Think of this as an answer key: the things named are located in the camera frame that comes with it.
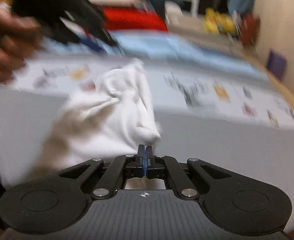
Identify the purple bag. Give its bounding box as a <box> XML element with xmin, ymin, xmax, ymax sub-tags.
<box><xmin>265</xmin><ymin>49</ymin><xmax>287</xmax><ymax>80</ymax></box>

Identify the white long-sleeved shirt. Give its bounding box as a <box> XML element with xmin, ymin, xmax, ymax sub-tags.
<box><xmin>34</xmin><ymin>57</ymin><xmax>166</xmax><ymax>190</ymax></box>

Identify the light blue sheet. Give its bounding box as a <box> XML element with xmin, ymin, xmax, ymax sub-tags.
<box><xmin>44</xmin><ymin>31</ymin><xmax>269</xmax><ymax>80</ymax></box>

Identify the person's left hand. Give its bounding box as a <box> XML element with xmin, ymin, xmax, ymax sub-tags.
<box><xmin>0</xmin><ymin>5</ymin><xmax>43</xmax><ymax>85</ymax></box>

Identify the white plush toy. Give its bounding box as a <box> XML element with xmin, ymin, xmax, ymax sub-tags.
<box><xmin>164</xmin><ymin>1</ymin><xmax>186</xmax><ymax>27</ymax></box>

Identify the red folded blanket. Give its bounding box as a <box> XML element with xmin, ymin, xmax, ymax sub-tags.
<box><xmin>102</xmin><ymin>7</ymin><xmax>168</xmax><ymax>32</ymax></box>

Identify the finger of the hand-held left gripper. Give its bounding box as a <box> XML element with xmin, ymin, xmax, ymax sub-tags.
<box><xmin>87</xmin><ymin>17</ymin><xmax>118</xmax><ymax>47</ymax></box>
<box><xmin>78</xmin><ymin>36</ymin><xmax>105</xmax><ymax>54</ymax></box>

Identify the dark red cushion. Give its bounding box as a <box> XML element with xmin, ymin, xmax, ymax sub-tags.
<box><xmin>239</xmin><ymin>14</ymin><xmax>260</xmax><ymax>46</ymax></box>

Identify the yellow plush toy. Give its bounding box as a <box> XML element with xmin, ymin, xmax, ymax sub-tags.
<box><xmin>203</xmin><ymin>7</ymin><xmax>221</xmax><ymax>34</ymax></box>
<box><xmin>218</xmin><ymin>12</ymin><xmax>237</xmax><ymax>34</ymax></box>

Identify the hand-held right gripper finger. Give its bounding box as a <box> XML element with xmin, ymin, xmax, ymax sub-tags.
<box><xmin>58</xmin><ymin>144</ymin><xmax>145</xmax><ymax>200</ymax></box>
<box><xmin>145</xmin><ymin>145</ymin><xmax>234</xmax><ymax>200</ymax></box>

